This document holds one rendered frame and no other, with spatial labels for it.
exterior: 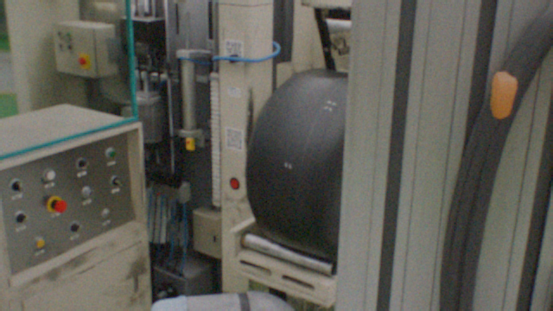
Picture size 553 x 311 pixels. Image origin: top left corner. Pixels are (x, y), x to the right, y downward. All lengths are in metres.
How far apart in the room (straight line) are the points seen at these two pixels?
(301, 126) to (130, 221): 0.81
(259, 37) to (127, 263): 0.89
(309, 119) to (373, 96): 1.33
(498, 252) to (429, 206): 0.05
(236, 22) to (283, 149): 0.47
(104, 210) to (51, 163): 0.28
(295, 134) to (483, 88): 1.34
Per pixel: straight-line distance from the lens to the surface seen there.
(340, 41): 2.24
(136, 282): 2.29
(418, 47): 0.39
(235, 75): 2.01
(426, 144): 0.40
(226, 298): 0.91
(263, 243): 2.03
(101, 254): 2.13
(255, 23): 1.97
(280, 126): 1.75
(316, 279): 1.95
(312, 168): 1.69
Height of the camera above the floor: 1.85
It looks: 19 degrees down
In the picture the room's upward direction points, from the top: 1 degrees clockwise
